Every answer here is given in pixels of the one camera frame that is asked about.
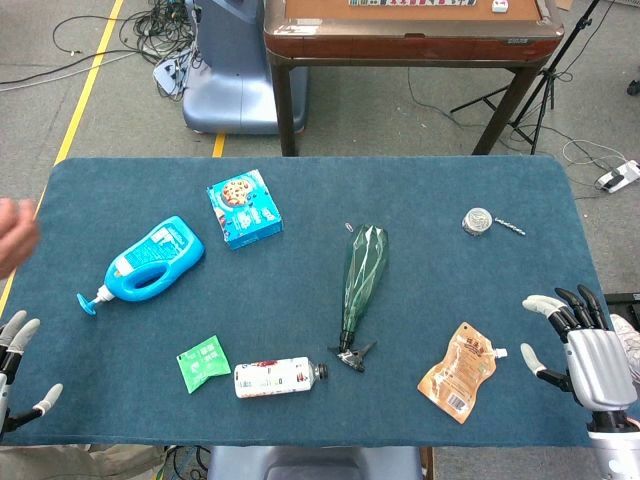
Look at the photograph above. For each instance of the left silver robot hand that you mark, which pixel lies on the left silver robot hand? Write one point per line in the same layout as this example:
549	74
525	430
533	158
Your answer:
15	332

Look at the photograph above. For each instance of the bare human hand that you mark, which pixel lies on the bare human hand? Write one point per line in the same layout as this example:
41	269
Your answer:
15	240

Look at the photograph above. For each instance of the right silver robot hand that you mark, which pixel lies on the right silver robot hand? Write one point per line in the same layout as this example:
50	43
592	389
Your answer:
597	362

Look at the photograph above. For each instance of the green transparent spray bottle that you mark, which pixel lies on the green transparent spray bottle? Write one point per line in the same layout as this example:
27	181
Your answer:
365	260

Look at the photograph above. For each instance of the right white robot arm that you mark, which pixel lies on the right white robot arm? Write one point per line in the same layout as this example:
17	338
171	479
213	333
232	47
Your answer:
615	455

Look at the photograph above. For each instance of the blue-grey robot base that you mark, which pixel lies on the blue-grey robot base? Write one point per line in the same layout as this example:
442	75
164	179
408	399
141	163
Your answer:
230	75

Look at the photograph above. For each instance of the blue pump detergent bottle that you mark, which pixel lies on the blue pump detergent bottle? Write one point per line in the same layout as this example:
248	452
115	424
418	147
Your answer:
167	245

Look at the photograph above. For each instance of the white bottle with black cap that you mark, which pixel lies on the white bottle with black cap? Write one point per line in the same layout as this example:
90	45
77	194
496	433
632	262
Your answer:
272	377

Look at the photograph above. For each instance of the white pink sneaker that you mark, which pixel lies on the white pink sneaker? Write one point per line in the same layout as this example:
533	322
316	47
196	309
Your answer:
627	332

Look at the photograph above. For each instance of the black box on floor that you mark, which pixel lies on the black box on floor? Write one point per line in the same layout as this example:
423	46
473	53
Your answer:
622	300

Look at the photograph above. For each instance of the orange spout pouch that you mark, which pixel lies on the orange spout pouch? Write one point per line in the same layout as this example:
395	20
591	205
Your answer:
460	375

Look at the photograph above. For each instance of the beige fabric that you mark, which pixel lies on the beige fabric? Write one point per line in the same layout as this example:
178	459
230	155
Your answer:
75	462

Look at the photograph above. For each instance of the metal drill bit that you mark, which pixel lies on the metal drill bit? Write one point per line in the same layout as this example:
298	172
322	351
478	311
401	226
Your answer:
510	226

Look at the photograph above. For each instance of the white power strip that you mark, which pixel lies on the white power strip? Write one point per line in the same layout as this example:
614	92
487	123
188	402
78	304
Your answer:
620	176

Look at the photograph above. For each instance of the green sachet packet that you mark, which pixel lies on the green sachet packet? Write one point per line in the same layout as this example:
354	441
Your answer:
202	362

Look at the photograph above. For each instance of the grey power strip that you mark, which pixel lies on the grey power strip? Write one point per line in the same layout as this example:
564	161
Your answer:
170	72

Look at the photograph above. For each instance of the blue cookie box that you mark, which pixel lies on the blue cookie box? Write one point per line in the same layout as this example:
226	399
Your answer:
245	210

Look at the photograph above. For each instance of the black caster wheel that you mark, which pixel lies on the black caster wheel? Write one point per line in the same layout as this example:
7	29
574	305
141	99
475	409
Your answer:
634	87

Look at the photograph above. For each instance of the blue table cloth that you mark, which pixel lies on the blue table cloth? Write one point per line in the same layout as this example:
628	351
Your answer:
300	300

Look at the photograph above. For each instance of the black tripod stand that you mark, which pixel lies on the black tripod stand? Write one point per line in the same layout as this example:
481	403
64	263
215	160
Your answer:
550	75

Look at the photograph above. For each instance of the grey-blue robot torso base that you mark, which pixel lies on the grey-blue robot torso base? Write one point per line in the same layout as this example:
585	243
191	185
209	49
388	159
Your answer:
315	465

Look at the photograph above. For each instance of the white mahjong tile block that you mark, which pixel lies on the white mahjong tile block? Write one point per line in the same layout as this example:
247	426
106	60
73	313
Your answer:
499	6

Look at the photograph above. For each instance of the brown mahjong table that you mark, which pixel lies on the brown mahjong table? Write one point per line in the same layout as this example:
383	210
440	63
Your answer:
410	42

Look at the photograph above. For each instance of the row of mahjong tiles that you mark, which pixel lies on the row of mahjong tiles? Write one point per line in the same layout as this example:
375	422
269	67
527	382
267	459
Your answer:
410	2

